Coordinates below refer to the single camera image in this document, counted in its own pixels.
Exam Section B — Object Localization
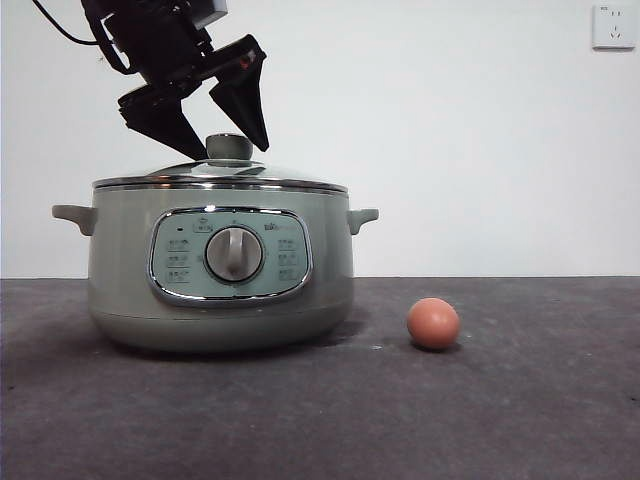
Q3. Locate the glass lid with green knob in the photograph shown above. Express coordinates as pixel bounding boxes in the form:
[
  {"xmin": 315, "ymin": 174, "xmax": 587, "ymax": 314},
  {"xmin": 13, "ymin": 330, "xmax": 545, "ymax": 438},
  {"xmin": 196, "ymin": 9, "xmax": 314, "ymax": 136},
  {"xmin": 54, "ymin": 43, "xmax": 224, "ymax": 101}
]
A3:
[{"xmin": 92, "ymin": 133, "xmax": 349, "ymax": 194}]

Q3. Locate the brown egg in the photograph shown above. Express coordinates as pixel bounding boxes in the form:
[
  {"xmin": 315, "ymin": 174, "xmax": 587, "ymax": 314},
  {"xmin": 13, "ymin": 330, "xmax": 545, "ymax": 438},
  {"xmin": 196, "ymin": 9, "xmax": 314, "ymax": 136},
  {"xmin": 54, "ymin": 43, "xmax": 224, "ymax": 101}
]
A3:
[{"xmin": 406, "ymin": 297, "xmax": 461, "ymax": 351}]

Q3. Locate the pale green electric pot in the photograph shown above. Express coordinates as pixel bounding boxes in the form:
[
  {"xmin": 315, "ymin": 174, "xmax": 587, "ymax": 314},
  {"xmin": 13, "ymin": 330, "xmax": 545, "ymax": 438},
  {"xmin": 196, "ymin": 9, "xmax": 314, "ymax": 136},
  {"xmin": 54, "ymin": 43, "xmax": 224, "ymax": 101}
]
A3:
[{"xmin": 51, "ymin": 185, "xmax": 380, "ymax": 356}]

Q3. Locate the pale grey camera box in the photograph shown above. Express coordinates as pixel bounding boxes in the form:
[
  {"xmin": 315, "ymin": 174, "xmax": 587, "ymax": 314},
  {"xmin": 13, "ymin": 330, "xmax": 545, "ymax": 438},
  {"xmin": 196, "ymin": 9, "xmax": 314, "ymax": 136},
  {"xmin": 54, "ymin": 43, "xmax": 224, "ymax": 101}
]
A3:
[{"xmin": 191, "ymin": 0, "xmax": 229, "ymax": 29}]

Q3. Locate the thin black cable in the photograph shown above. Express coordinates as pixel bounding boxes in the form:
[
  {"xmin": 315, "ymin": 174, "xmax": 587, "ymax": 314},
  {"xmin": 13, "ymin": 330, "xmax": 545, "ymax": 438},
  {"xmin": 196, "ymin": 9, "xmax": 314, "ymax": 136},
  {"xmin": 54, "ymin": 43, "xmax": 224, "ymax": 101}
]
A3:
[{"xmin": 31, "ymin": 0, "xmax": 101, "ymax": 46}]

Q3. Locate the white wall socket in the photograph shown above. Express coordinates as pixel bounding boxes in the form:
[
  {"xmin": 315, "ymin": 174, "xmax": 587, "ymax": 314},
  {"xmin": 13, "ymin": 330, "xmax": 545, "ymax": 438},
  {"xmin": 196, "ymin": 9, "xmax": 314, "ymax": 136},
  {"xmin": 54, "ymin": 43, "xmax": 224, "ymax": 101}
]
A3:
[{"xmin": 591, "ymin": 4, "xmax": 637, "ymax": 52}]

